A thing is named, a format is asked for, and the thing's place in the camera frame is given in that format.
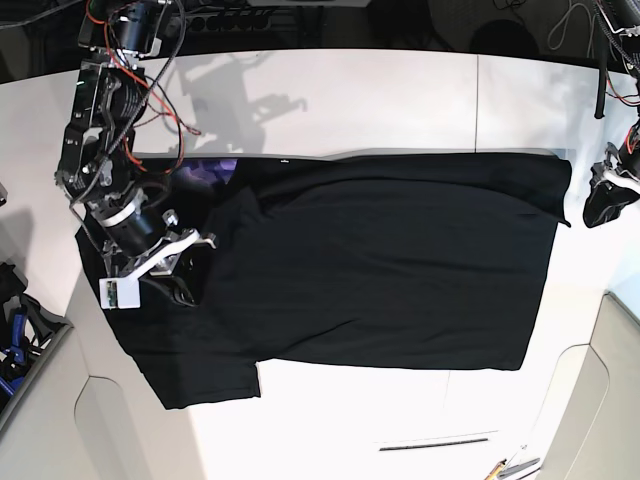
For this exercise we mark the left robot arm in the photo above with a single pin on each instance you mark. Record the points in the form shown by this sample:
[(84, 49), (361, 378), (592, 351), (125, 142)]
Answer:
[(618, 30)]

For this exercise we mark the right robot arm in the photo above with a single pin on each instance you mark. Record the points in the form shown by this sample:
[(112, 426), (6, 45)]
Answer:
[(98, 170)]

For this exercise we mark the right gripper black motor body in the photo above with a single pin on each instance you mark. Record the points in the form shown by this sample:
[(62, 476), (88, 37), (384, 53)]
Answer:
[(120, 238)]

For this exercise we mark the left gripper black motor body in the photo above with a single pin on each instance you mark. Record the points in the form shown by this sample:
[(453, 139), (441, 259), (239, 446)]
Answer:
[(619, 168)]

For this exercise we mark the black T-shirt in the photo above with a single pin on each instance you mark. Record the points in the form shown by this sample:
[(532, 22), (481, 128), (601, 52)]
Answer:
[(428, 262)]

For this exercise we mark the yellow handled tool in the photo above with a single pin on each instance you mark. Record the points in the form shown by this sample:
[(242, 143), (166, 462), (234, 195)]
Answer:
[(496, 470)]

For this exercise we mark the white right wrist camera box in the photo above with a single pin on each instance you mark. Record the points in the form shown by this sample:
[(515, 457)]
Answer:
[(119, 293)]

